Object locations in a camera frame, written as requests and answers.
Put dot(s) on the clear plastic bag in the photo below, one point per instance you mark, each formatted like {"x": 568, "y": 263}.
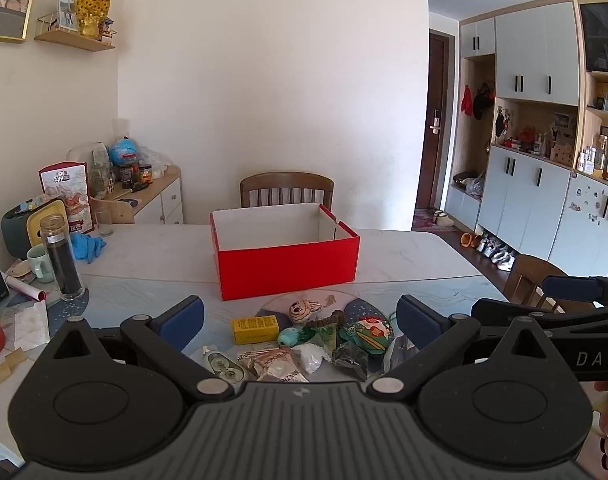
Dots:
{"x": 396, "y": 355}

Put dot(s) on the glass jar with dark contents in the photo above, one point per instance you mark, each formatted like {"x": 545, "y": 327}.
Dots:
{"x": 64, "y": 265}

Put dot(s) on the blue cloth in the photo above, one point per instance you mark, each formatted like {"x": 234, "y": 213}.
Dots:
{"x": 86, "y": 247}

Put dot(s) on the golden flower ornament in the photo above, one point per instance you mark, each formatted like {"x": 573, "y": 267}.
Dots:
{"x": 91, "y": 10}

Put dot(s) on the black hanging bag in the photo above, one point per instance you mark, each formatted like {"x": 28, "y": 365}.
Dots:
{"x": 482, "y": 101}

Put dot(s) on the white packet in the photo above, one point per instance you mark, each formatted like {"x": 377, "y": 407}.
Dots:
{"x": 311, "y": 357}

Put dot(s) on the wooden chair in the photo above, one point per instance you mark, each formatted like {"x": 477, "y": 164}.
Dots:
{"x": 528, "y": 275}
{"x": 284, "y": 180}

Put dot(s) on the wooden desk organizer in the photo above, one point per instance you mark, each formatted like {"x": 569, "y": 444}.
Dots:
{"x": 121, "y": 214}

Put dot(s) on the colourful round packet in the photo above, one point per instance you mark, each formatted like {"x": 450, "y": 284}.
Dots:
{"x": 371, "y": 334}

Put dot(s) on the wooden wall shelf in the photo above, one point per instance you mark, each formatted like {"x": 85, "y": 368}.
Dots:
{"x": 74, "y": 41}

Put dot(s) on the small teal toy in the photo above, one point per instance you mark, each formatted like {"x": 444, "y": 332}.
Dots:
{"x": 287, "y": 336}

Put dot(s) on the drinking glass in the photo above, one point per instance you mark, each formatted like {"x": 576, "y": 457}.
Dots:
{"x": 104, "y": 220}

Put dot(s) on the pale green mug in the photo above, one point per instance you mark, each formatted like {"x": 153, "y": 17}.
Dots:
{"x": 40, "y": 262}

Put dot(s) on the clear glass terrarium jar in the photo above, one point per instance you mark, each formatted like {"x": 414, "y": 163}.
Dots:
{"x": 99, "y": 165}

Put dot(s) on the white sideboard cabinet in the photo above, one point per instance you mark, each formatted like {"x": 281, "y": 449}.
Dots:
{"x": 166, "y": 200}

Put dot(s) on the white napkin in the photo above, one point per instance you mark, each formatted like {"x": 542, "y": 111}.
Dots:
{"x": 31, "y": 325}

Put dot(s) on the white plastic bag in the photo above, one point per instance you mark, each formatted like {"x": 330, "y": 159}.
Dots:
{"x": 154, "y": 157}

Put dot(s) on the brown snack packet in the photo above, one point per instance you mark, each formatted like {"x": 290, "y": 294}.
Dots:
{"x": 276, "y": 366}

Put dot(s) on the row of shoes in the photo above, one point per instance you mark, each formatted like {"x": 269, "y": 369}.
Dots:
{"x": 493, "y": 252}

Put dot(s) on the patterned rug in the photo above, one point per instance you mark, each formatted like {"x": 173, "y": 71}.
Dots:
{"x": 423, "y": 222}

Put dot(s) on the photo card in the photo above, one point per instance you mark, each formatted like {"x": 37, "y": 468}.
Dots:
{"x": 66, "y": 10}

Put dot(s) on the white paper roll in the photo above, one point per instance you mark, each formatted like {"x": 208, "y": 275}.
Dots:
{"x": 24, "y": 287}

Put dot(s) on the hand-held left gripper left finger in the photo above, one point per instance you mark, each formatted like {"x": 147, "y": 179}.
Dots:
{"x": 184, "y": 322}

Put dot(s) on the dark packet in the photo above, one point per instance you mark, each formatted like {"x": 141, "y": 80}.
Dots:
{"x": 351, "y": 360}

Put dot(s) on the orange jar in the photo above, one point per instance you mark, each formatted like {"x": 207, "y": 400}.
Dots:
{"x": 145, "y": 172}

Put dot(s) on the red cardboard box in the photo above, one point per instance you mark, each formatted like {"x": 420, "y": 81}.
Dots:
{"x": 289, "y": 270}

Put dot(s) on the clear packet with metal item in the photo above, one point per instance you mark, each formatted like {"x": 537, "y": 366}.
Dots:
{"x": 221, "y": 365}

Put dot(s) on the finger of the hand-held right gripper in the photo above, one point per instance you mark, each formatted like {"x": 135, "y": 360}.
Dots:
{"x": 498, "y": 312}
{"x": 573, "y": 289}

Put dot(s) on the beige paper strip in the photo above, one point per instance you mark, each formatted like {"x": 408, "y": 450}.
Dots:
{"x": 1, "y": 372}

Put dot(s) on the white wall cabinet unit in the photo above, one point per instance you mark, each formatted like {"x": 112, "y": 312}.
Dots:
{"x": 528, "y": 50}

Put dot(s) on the small figurine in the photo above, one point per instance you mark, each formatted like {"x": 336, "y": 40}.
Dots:
{"x": 109, "y": 29}

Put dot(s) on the blue dish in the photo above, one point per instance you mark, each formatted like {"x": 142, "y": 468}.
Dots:
{"x": 129, "y": 203}

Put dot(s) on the striped rabbit plush toy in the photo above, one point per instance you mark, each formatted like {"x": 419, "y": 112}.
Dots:
{"x": 304, "y": 311}

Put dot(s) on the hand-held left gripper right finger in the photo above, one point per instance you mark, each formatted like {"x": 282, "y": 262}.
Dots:
{"x": 418, "y": 320}

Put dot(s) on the red white carton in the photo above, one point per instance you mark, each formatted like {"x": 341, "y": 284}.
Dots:
{"x": 66, "y": 185}

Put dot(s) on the yellow and green tissue box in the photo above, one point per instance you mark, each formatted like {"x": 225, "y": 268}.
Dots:
{"x": 39, "y": 222}

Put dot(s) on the slippers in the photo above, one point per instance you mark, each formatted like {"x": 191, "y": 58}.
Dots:
{"x": 441, "y": 217}

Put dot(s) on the dark wooden door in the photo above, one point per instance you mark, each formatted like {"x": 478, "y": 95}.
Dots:
{"x": 436, "y": 85}

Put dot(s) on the small yellow box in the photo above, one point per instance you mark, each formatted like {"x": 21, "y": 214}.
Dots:
{"x": 254, "y": 330}

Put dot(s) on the green packet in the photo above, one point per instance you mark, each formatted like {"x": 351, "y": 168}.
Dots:
{"x": 329, "y": 340}

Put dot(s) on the red hanging bag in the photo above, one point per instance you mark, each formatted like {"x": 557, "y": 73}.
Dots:
{"x": 466, "y": 101}

